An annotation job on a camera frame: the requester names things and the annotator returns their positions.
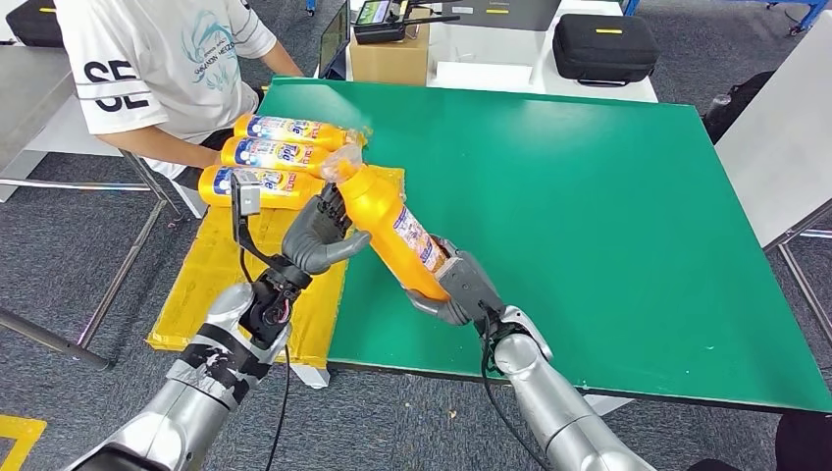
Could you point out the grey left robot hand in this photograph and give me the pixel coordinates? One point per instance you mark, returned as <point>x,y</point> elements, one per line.
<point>312,244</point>

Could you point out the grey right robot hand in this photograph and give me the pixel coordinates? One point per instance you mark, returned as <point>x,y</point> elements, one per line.
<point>448,312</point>

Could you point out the person's right hand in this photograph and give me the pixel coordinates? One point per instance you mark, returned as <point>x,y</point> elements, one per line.
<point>216,159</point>

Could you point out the orange detergent bottle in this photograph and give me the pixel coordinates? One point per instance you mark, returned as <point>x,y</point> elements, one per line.
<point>286,192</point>
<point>312,133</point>
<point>286,156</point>
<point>377,214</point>

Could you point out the person's right forearm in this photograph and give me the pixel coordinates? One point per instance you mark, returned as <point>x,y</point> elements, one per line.
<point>162,146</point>

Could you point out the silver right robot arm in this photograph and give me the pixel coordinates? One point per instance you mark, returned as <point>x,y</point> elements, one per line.
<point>565,409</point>

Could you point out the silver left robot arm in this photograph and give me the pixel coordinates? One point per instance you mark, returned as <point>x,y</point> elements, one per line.
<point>195,390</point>

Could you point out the person's left forearm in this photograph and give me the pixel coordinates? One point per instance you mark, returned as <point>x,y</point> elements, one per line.
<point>283,60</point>

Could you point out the yellow tape mat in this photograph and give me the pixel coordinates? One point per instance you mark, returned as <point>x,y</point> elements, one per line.
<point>195,286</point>

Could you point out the person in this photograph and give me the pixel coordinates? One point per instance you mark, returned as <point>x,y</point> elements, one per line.
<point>143,58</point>

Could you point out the white table foot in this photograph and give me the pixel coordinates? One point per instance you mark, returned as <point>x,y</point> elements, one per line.
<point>608,406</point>
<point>312,377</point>

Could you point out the black tablet screen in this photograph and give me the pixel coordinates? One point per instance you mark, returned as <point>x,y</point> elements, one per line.
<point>334,39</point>

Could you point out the cardboard box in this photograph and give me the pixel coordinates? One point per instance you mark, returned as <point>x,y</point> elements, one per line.
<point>390,65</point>

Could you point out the grey metal table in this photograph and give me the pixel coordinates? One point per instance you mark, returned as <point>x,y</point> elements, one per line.
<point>26,91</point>
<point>780,130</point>

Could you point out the green table board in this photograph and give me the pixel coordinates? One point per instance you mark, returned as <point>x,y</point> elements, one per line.
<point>617,195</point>

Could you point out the black remote controller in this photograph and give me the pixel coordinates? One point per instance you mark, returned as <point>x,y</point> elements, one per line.
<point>374,26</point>

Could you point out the black carrying case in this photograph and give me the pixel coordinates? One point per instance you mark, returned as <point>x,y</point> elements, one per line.
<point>604,52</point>
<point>32,26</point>

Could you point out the white flat box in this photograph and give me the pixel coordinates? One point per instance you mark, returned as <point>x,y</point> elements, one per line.
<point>481,78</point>

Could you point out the white table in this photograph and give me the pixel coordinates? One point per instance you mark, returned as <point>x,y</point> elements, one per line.
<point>539,71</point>

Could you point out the black bag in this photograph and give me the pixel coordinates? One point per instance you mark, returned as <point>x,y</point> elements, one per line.
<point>741,104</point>

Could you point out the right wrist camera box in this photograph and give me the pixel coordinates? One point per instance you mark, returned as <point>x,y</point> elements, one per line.
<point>465,279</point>

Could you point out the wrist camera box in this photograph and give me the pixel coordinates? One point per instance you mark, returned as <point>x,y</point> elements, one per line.
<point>246,192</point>
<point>465,279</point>

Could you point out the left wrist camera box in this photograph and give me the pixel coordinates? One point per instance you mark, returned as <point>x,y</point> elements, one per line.
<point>246,192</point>

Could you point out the blue metal frame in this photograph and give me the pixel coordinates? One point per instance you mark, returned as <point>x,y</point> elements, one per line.
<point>806,10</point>

